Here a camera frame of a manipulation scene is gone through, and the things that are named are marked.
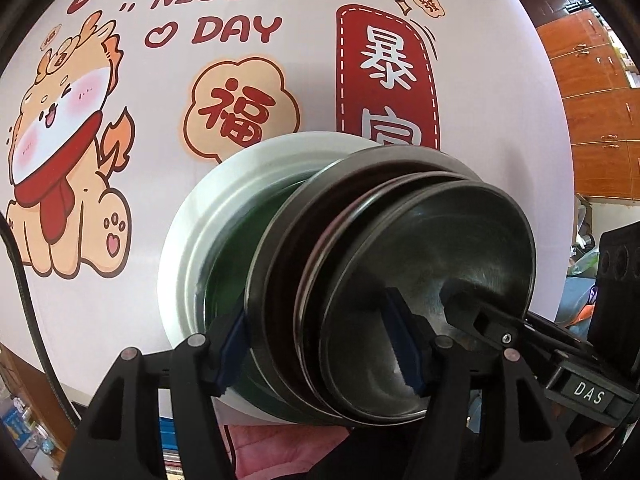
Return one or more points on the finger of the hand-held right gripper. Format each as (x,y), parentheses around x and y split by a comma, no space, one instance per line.
(480,317)

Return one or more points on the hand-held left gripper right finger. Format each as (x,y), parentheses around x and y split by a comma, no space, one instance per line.
(405,340)

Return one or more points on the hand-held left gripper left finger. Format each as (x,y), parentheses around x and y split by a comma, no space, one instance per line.
(231,340)

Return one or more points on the green enamel plate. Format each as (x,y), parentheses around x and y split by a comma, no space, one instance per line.
(227,280)

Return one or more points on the large steel bowl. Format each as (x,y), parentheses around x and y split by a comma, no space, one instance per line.
(275,285)

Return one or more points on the pink-sided steel bowl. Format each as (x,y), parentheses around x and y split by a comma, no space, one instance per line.
(425,240)
(345,230)

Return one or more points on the large white plate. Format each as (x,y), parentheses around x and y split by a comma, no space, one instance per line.
(185,240)

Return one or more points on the wooden floor cabinet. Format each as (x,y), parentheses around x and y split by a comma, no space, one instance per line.
(590,110)

